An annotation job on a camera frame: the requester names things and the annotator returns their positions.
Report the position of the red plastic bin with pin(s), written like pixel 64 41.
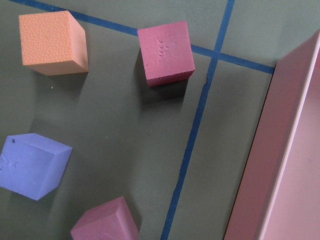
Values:
pixel 279 193

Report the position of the crimson foam block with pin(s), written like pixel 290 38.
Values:
pixel 109 221
pixel 166 53

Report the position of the far orange foam block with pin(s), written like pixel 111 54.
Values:
pixel 53 43

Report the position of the far purple foam block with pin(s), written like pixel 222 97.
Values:
pixel 32 165

